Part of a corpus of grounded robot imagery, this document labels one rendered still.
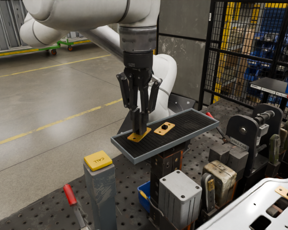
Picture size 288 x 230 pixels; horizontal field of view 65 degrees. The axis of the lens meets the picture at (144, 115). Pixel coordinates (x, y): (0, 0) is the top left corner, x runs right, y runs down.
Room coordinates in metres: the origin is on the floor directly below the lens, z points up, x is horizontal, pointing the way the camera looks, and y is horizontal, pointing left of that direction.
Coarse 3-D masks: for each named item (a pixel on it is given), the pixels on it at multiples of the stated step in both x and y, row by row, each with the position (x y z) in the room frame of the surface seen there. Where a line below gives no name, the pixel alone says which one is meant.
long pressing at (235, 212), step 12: (264, 180) 0.59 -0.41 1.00; (276, 180) 0.59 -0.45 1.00; (252, 192) 0.54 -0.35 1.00; (264, 192) 0.54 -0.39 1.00; (276, 192) 0.54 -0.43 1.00; (228, 204) 0.49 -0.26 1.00; (240, 204) 0.49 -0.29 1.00; (252, 204) 0.49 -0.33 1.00; (264, 204) 0.49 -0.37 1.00; (216, 216) 0.44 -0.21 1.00; (228, 216) 0.45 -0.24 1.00; (240, 216) 0.45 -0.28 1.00; (252, 216) 0.45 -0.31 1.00; (264, 216) 0.45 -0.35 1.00; (204, 228) 0.41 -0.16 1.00; (216, 228) 0.41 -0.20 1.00; (228, 228) 0.41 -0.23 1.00; (240, 228) 0.41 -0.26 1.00; (276, 228) 0.41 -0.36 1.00
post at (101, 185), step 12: (84, 168) 0.51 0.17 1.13; (108, 168) 0.49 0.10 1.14; (96, 180) 0.47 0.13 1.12; (108, 180) 0.49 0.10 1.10; (96, 192) 0.46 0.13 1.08; (108, 192) 0.49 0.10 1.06; (96, 204) 0.46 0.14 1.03; (108, 204) 0.49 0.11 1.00; (96, 216) 0.49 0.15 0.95; (108, 216) 0.49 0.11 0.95; (96, 228) 0.50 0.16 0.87; (108, 228) 0.48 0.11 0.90
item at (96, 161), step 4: (96, 152) 0.54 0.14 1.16; (100, 152) 0.54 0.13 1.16; (104, 152) 0.54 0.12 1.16; (88, 156) 0.52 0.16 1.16; (92, 156) 0.52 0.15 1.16; (96, 156) 0.52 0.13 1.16; (100, 156) 0.52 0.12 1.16; (104, 156) 0.52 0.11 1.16; (84, 160) 0.51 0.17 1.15; (88, 160) 0.50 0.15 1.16; (92, 160) 0.50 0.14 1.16; (96, 160) 0.50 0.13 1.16; (100, 160) 0.50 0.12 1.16; (104, 160) 0.50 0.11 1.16; (108, 160) 0.50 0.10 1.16; (88, 164) 0.49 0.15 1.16; (92, 164) 0.48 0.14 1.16; (96, 164) 0.48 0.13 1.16; (100, 164) 0.48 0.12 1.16; (104, 164) 0.49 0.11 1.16; (108, 164) 0.50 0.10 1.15; (92, 168) 0.47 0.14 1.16; (96, 168) 0.47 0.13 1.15
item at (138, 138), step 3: (138, 129) 0.58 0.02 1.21; (147, 129) 0.60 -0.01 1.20; (150, 129) 0.60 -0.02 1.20; (135, 132) 0.58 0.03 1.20; (138, 132) 0.57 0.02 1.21; (147, 132) 0.58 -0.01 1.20; (132, 135) 0.56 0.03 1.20; (135, 135) 0.56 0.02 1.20; (138, 135) 0.56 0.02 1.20; (141, 135) 0.56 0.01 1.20; (144, 135) 0.56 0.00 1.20; (129, 138) 0.55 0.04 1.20; (132, 138) 0.55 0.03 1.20; (138, 138) 0.55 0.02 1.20; (141, 138) 0.55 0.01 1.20; (135, 141) 0.53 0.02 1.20; (138, 141) 0.53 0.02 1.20
